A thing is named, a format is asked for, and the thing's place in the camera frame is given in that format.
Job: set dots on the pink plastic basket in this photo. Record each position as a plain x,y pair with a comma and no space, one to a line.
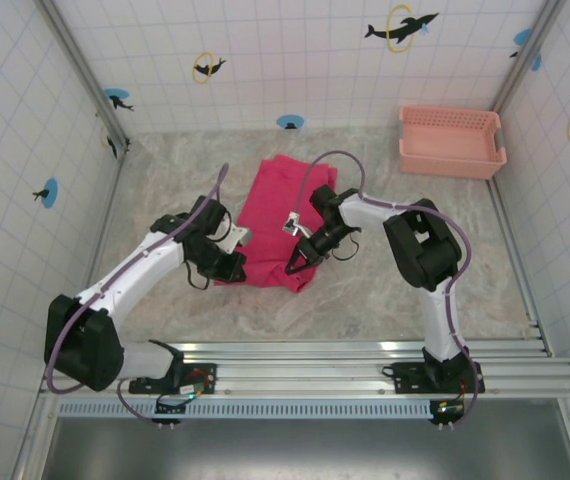
450,145

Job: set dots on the pink long pants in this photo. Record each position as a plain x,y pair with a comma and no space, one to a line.
275,210

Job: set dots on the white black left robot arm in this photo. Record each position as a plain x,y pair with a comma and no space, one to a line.
130,280

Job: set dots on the dolphin blue circle sticker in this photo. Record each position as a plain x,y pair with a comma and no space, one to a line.
117,97
290,121
49,192
522,37

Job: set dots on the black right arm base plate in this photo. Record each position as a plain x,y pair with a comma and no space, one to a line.
407,372

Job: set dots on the aluminium table edge rail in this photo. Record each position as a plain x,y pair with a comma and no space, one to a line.
100,240

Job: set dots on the aluminium mounting rail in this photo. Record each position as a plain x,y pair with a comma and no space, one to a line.
290,370

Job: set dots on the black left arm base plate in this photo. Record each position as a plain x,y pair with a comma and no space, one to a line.
205,372

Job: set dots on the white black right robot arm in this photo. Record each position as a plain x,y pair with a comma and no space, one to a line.
440,325

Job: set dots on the aluminium corner post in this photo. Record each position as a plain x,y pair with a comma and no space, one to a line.
525,55
80,65

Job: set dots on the grey metal panel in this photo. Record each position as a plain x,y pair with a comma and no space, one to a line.
290,450

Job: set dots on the dolphin sticker behind post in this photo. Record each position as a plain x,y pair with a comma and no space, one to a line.
111,145

